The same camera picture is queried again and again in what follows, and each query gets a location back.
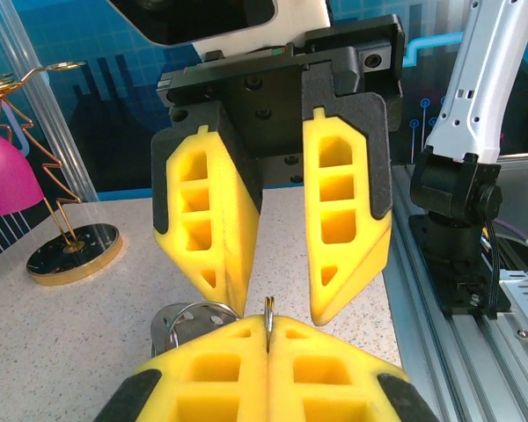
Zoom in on grey key holder with rings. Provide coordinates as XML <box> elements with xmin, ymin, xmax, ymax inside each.
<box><xmin>150</xmin><ymin>296</ymin><xmax>277</xmax><ymax>360</ymax></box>

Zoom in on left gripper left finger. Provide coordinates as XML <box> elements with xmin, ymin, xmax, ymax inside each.
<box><xmin>94</xmin><ymin>314</ymin><xmax>270</xmax><ymax>422</ymax></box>

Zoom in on pink plastic goblet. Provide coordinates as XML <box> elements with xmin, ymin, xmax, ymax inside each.
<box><xmin>0</xmin><ymin>122</ymin><xmax>44</xmax><ymax>219</ymax></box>

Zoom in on aluminium mounting rail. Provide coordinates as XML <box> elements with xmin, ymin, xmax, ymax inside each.
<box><xmin>386</xmin><ymin>162</ymin><xmax>528</xmax><ymax>422</ymax></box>

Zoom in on gold wire glass rack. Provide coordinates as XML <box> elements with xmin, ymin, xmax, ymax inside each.
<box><xmin>0</xmin><ymin>59</ymin><xmax>124</xmax><ymax>287</ymax></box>

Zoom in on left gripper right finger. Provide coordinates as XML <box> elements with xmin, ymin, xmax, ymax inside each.
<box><xmin>268</xmin><ymin>314</ymin><xmax>441</xmax><ymax>422</ymax></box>

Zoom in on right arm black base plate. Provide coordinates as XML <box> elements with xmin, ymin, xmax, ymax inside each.
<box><xmin>407</xmin><ymin>215</ymin><xmax>511</xmax><ymax>320</ymax></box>

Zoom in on white slotted cable duct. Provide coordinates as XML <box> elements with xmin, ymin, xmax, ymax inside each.
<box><xmin>496</xmin><ymin>267</ymin><xmax>528</xmax><ymax>335</ymax></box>

